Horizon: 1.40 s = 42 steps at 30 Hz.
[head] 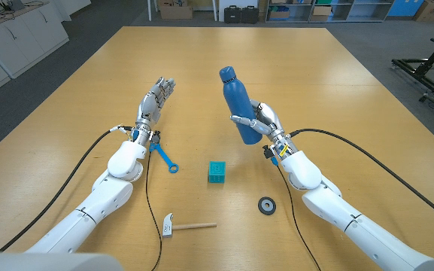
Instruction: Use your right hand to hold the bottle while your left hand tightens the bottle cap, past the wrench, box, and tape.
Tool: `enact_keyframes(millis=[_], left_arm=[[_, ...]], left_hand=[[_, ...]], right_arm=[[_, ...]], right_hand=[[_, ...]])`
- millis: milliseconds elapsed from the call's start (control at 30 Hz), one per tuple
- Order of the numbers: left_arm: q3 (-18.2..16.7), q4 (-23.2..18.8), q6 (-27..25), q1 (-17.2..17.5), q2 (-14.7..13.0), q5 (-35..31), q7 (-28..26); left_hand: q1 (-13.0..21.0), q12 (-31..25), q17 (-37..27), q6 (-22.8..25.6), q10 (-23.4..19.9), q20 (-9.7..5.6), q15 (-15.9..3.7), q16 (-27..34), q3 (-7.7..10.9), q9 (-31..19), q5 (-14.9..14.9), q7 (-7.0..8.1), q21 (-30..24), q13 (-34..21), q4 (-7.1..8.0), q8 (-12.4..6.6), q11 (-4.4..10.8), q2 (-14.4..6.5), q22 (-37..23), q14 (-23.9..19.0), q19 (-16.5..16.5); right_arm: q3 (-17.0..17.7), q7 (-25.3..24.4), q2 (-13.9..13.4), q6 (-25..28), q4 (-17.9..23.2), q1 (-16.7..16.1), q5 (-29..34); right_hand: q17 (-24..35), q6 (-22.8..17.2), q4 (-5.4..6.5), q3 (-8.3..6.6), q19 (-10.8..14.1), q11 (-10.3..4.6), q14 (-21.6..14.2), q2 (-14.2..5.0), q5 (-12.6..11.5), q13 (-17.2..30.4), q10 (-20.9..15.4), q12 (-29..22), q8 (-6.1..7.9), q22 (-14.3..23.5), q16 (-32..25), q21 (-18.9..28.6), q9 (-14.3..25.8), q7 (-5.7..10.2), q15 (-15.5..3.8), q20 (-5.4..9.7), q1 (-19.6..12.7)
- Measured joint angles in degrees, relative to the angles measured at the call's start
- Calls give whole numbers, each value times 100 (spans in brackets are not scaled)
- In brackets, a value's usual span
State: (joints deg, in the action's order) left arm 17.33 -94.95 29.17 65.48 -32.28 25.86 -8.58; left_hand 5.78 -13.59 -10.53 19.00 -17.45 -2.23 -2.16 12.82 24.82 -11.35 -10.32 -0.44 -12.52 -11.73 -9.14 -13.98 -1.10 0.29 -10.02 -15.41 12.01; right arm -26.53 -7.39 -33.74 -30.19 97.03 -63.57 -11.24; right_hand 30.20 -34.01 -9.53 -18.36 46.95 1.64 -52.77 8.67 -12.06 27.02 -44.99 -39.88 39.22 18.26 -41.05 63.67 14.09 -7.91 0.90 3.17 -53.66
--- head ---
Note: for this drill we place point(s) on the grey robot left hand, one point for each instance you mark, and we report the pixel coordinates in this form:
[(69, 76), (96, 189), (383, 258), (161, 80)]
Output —
[(152, 105)]

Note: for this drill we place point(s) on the large cardboard box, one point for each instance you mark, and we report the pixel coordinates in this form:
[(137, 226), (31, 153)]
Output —
[(175, 11)]

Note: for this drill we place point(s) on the blue metal bottle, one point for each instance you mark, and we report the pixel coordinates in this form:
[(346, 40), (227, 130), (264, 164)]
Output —
[(237, 98)]

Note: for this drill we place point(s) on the black metal stand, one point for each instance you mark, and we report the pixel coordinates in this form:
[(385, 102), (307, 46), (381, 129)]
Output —
[(425, 67)]

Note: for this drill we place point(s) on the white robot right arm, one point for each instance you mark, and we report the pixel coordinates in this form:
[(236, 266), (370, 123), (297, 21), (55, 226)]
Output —
[(333, 207)]

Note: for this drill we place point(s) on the white desk leg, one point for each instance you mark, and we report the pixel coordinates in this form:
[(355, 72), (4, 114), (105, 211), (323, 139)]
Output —
[(150, 10), (215, 10)]

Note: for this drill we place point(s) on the black tape roll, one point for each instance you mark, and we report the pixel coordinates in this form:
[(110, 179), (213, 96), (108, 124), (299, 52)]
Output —
[(260, 206)]

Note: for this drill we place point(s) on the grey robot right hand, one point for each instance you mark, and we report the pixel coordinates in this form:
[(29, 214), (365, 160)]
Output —
[(271, 120)]

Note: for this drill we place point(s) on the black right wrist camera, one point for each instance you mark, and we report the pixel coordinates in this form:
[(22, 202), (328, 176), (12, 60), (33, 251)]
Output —
[(267, 151)]

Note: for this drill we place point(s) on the cardboard box with print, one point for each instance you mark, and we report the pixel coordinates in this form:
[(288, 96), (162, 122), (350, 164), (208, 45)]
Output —
[(433, 10)]

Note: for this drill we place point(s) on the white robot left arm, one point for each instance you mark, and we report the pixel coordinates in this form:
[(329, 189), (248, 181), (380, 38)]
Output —
[(100, 199)]

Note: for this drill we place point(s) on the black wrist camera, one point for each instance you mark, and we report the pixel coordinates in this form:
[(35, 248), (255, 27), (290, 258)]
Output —
[(155, 137), (267, 151)]

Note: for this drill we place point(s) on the teal cube box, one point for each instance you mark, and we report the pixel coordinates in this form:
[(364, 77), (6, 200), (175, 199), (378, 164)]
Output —
[(216, 172)]

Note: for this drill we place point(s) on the black hard case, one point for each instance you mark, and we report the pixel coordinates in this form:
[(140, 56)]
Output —
[(250, 15), (232, 15)]

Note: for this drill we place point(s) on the grey metal shelf unit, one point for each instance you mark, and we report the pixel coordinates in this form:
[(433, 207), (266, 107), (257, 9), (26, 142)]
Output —
[(359, 9)]

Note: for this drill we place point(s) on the small cardboard box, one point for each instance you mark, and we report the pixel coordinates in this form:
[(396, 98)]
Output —
[(321, 13)]

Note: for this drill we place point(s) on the blue panel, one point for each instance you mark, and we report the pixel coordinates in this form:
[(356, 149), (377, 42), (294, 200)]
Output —
[(401, 7)]

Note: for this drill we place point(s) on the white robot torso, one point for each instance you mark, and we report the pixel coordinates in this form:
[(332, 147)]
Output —
[(51, 262)]

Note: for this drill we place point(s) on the blue plastic wrench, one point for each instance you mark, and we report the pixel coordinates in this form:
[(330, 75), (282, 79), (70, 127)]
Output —
[(166, 159)]

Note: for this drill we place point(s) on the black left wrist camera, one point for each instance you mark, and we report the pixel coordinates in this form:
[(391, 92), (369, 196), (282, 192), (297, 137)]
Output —
[(155, 137)]

